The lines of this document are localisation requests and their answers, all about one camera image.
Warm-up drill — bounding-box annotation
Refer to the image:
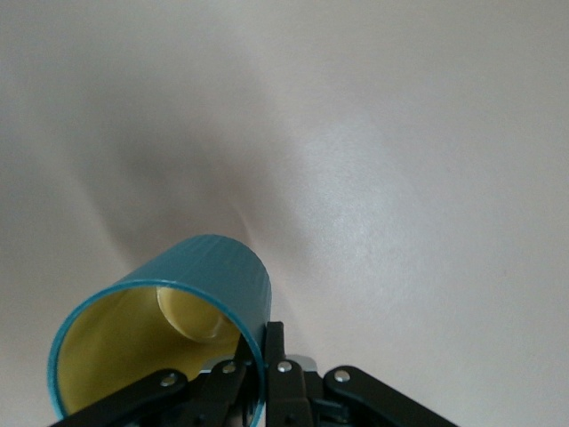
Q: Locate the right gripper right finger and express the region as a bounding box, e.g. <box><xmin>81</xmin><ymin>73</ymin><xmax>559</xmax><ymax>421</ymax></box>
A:
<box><xmin>264</xmin><ymin>320</ymin><xmax>461</xmax><ymax>427</ymax></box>

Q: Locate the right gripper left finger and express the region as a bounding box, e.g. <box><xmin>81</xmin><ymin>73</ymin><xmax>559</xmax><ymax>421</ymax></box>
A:
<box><xmin>48</xmin><ymin>329</ymin><xmax>261</xmax><ymax>427</ymax></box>

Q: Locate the teal ribbed mug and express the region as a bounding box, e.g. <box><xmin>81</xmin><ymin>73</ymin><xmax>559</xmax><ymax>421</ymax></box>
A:
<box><xmin>47</xmin><ymin>233</ymin><xmax>273</xmax><ymax>427</ymax></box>

